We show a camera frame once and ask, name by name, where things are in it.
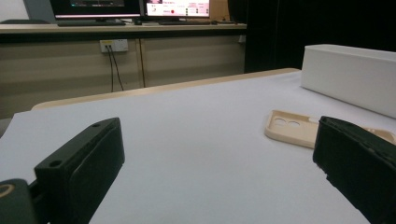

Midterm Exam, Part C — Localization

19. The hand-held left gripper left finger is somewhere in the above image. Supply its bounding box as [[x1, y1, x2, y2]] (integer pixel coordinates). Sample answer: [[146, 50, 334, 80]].
[[34, 117, 126, 224]]

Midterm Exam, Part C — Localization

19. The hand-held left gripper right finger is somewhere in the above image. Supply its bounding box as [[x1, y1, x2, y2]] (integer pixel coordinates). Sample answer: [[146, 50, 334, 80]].
[[312, 116, 396, 224]]

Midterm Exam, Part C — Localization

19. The beige phone case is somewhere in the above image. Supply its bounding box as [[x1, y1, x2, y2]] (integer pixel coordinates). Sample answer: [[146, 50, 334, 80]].
[[264, 109, 396, 149]]

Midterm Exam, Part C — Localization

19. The white rectangular storage box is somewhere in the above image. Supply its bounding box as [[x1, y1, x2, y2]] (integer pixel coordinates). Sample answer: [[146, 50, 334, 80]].
[[300, 44, 396, 119]]

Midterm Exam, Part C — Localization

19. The light wooden table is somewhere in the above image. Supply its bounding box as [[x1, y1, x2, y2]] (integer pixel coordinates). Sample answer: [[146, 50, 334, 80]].
[[31, 67, 302, 111]]

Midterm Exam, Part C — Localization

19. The white table cover sheet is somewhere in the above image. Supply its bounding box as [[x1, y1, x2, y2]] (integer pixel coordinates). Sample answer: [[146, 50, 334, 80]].
[[0, 69, 396, 224]]

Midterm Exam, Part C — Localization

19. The black keyboard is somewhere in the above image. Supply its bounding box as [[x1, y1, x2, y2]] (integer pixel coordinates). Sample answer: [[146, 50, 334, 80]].
[[158, 20, 213, 26], [56, 20, 127, 28]]

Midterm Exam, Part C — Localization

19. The beige office desk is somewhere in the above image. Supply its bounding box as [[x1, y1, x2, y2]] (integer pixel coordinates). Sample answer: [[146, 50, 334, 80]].
[[0, 22, 248, 119]]

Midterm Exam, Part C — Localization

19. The black curtain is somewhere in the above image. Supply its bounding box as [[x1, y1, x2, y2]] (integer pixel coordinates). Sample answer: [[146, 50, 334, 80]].
[[227, 0, 396, 74]]

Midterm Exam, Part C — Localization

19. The dark computer monitor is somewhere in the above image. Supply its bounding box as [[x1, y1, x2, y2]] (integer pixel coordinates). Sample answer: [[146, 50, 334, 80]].
[[49, 0, 145, 21]]

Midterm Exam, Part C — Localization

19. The bright computer monitor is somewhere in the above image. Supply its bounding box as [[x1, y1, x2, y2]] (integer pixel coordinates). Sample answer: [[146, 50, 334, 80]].
[[143, 0, 211, 19]]

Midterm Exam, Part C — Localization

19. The black power cable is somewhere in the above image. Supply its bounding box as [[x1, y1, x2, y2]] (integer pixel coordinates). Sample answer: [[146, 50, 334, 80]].
[[109, 46, 125, 91], [106, 46, 115, 93]]

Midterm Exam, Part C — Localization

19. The white wall power outlet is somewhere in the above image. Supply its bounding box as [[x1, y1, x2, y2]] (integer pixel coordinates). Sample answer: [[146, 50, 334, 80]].
[[99, 38, 129, 53]]

